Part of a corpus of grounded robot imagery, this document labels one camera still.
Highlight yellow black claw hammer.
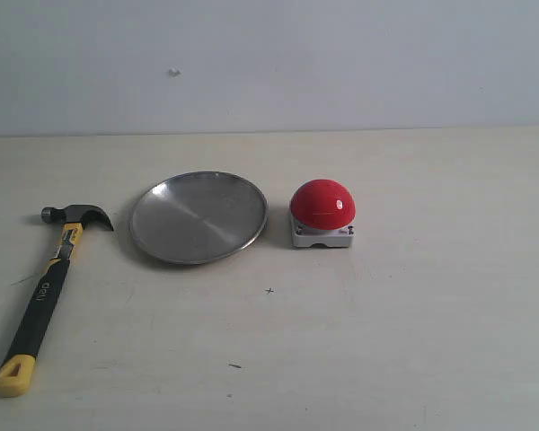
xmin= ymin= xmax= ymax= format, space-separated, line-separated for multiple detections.
xmin=0 ymin=205 xmax=113 ymax=398

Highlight red dome push button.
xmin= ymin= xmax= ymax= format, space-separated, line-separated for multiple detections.
xmin=289 ymin=179 xmax=356 ymax=249

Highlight round steel plate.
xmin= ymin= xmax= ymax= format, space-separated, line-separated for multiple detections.
xmin=128 ymin=171 xmax=269 ymax=266

